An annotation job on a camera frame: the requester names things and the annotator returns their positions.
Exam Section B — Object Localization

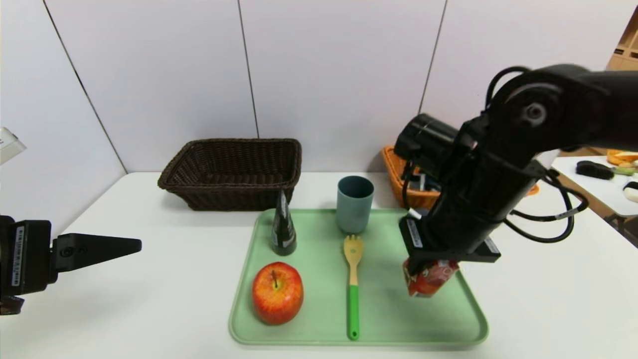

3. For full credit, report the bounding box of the red juice carton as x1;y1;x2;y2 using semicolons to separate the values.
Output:
403;257;460;298

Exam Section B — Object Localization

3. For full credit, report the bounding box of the orange wicker basket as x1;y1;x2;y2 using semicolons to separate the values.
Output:
381;146;540;210

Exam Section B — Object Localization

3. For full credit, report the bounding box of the wooden cabinet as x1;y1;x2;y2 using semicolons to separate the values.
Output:
563;5;638;158

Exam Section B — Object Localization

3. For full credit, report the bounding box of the blue-grey plastic cup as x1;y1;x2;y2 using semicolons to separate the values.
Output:
336;176;374;234

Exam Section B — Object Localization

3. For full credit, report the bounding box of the dark brown wicker basket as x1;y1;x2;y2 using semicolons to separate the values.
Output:
158;139;303;211

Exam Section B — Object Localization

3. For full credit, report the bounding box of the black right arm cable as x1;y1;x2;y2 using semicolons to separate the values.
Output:
503;172;589;244

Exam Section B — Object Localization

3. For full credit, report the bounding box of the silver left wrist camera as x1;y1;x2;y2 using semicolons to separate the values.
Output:
0;127;26;165

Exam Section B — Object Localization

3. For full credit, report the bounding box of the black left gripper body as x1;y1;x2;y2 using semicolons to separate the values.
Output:
0;215;58;296

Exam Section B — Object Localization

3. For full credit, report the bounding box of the red apple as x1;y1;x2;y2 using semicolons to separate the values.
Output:
252;262;304;326

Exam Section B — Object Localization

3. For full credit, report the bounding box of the black brush green handle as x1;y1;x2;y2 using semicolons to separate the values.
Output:
576;161;636;181

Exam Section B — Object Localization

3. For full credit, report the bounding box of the light green plastic tray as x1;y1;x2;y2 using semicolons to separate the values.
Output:
229;208;488;346

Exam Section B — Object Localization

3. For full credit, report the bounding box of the yellow green pasta spoon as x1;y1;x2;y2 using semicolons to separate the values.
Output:
343;235;363;341

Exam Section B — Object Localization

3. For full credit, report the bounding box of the dark glass cone bottle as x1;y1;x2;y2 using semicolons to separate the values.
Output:
271;189;298;256

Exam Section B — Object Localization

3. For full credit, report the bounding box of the orange woven bowl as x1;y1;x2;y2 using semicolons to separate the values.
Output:
606;149;638;167

